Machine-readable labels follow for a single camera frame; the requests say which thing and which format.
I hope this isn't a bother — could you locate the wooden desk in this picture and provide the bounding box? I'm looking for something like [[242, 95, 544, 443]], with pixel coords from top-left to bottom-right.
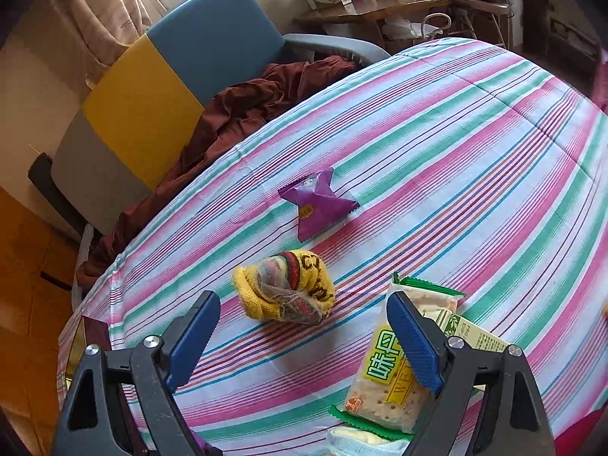
[[294, 0, 453, 40]]

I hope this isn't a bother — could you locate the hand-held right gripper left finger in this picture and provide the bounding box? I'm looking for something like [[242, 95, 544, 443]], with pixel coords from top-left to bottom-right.
[[50, 290, 222, 456]]

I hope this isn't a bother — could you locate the striped bed sheet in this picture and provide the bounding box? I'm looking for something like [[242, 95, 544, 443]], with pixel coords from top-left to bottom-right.
[[57, 38, 608, 456]]

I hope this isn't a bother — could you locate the purple snack packet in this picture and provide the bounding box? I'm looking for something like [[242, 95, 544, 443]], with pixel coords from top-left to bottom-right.
[[278, 168, 359, 243], [189, 430, 224, 456]]

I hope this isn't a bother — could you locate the maroon blanket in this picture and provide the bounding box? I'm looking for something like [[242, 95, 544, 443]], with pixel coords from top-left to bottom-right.
[[76, 55, 360, 290]]

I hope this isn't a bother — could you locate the beige patterned curtain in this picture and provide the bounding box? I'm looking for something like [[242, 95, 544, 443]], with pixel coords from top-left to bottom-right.
[[45, 0, 170, 92]]

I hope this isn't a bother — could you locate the green cracker packet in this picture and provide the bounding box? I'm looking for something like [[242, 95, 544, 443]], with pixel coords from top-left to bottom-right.
[[329, 272, 466, 440]]

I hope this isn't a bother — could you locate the person's red clothing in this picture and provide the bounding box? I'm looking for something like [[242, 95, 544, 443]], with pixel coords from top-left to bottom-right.
[[553, 408, 608, 456]]

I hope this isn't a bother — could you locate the grey yellow blue sofa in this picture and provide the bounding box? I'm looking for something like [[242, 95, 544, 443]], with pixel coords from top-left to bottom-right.
[[28, 0, 391, 290]]

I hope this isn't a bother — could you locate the small gold carton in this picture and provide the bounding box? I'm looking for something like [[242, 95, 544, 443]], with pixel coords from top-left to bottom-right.
[[423, 309, 522, 377]]

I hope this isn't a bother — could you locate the white plastic bag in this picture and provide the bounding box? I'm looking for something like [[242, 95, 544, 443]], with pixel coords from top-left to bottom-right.
[[382, 16, 427, 44]]

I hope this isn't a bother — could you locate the yellow sock ball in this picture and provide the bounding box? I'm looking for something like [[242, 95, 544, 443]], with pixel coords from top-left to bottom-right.
[[232, 249, 336, 326]]

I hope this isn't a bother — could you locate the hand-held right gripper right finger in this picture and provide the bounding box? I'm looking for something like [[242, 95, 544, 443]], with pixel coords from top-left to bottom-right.
[[386, 291, 556, 456]]

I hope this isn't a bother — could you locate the wooden wardrobe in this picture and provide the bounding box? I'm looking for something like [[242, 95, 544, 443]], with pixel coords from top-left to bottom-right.
[[0, 185, 87, 456]]

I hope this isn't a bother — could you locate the metal frame chair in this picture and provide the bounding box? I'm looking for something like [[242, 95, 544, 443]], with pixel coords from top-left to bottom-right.
[[449, 0, 524, 49]]

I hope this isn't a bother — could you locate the gold tin box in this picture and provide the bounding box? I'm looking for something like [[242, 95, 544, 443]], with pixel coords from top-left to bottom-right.
[[64, 316, 111, 390]]

